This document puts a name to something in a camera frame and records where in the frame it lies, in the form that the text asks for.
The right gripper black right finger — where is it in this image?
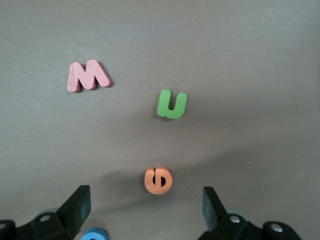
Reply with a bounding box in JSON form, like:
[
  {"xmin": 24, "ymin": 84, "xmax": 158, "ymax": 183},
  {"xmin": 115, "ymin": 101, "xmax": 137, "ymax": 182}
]
[{"xmin": 197, "ymin": 186, "xmax": 303, "ymax": 240}]

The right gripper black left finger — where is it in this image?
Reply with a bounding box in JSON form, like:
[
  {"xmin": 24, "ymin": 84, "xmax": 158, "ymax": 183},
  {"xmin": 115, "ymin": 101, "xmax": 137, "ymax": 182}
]
[{"xmin": 0, "ymin": 185, "xmax": 91, "ymax": 240}]

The orange foam letter e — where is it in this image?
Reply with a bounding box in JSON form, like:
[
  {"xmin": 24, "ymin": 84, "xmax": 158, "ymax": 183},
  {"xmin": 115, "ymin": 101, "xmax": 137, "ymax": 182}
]
[{"xmin": 144, "ymin": 166, "xmax": 173, "ymax": 196}]

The green foam letter u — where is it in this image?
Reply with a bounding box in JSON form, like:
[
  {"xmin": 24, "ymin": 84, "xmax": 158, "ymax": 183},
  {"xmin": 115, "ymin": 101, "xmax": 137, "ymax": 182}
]
[{"xmin": 156, "ymin": 89, "xmax": 188, "ymax": 120}]

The pink foam letter w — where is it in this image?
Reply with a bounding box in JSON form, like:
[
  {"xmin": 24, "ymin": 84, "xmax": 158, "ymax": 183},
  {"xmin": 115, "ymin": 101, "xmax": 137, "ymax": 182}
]
[{"xmin": 67, "ymin": 59, "xmax": 112, "ymax": 93}]

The blue foam letter o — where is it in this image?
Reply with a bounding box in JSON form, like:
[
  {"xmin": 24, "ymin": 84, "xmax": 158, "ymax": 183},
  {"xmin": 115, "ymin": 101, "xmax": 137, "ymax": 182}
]
[{"xmin": 81, "ymin": 226, "xmax": 109, "ymax": 240}]

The brown paper table cover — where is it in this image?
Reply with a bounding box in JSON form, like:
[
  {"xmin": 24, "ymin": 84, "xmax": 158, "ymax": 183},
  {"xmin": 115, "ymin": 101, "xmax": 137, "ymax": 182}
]
[{"xmin": 0, "ymin": 0, "xmax": 320, "ymax": 240}]

